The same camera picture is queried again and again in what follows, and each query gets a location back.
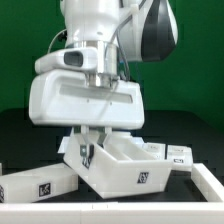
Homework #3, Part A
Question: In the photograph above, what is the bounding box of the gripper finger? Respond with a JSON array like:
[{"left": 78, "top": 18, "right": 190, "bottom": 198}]
[
  {"left": 97, "top": 127, "right": 112, "bottom": 147},
  {"left": 80, "top": 126, "right": 94, "bottom": 160}
]

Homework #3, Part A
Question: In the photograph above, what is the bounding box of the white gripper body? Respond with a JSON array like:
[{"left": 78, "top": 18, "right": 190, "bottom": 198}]
[{"left": 29, "top": 69, "right": 144, "bottom": 130}]

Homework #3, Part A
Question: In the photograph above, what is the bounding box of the white cabinet body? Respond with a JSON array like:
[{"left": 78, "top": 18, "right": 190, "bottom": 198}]
[{"left": 64, "top": 134, "right": 172, "bottom": 199}]

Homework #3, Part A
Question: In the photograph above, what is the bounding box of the small white cabinet door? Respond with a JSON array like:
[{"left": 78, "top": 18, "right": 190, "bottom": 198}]
[{"left": 142, "top": 142, "right": 165, "bottom": 160}]

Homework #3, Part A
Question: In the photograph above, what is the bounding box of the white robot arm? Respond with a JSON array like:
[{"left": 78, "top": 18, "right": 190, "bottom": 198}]
[{"left": 29, "top": 0, "right": 178, "bottom": 135}]

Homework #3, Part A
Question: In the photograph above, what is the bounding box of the long white cabinet top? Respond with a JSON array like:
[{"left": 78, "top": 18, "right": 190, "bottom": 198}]
[{"left": 0, "top": 163, "right": 78, "bottom": 203}]

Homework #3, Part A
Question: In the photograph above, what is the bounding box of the white base tag plate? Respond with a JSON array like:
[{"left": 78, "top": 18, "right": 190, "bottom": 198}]
[{"left": 58, "top": 131, "right": 144, "bottom": 154}]

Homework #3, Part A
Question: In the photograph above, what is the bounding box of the white workspace fence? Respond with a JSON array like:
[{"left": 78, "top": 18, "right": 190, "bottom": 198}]
[{"left": 0, "top": 163, "right": 224, "bottom": 224}]

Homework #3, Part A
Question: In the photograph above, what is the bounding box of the grey camera cable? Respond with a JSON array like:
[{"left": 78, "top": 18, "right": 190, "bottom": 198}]
[{"left": 46, "top": 28, "right": 68, "bottom": 56}]

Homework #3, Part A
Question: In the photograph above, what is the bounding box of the black camera stand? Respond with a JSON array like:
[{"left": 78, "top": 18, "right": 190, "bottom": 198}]
[{"left": 57, "top": 31, "right": 67, "bottom": 42}]

